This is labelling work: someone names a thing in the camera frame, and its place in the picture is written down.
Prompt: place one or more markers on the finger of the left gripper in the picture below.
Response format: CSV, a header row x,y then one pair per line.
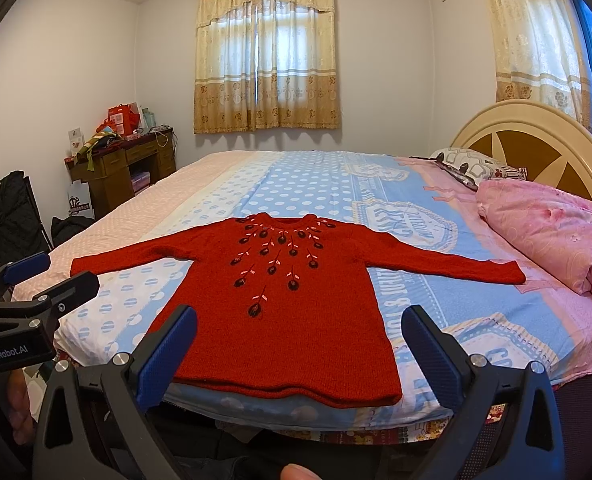
x,y
21,270
72,293

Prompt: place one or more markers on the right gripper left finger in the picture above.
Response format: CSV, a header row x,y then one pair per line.
x,y
69,443

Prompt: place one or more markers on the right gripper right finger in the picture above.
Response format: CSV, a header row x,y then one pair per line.
x,y
505,422

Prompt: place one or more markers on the red knitted sweater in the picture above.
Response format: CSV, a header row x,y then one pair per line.
x,y
286,307

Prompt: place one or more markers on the person's left hand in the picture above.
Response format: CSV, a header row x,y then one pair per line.
x,y
16,402

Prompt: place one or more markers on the person's right hand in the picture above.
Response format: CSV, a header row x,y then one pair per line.
x,y
297,472

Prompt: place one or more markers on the black bag on floor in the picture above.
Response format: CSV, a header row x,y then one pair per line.
x,y
64,229

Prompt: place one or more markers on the white paper shopping bag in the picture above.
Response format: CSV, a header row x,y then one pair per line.
x,y
80,204

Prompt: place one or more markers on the brown wooden desk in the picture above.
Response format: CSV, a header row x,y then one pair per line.
x,y
125,168

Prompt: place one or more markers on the colourful cloth on desk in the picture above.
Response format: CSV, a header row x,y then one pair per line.
x,y
98,142

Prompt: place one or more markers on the red gift bag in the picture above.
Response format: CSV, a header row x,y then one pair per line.
x,y
125,118

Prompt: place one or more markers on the pink folded quilt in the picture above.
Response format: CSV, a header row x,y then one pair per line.
x,y
551,227

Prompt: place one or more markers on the patterned pillow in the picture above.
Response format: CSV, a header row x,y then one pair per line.
x,y
471,168

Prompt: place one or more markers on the cream wooden headboard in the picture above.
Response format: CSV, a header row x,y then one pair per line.
x,y
553,148

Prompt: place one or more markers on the beige centre window curtain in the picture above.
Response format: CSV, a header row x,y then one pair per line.
x,y
265,64

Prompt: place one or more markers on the beige side window curtain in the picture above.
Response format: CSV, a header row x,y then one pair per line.
x,y
541,57

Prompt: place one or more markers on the white card on wall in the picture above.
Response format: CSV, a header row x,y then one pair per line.
x,y
76,140

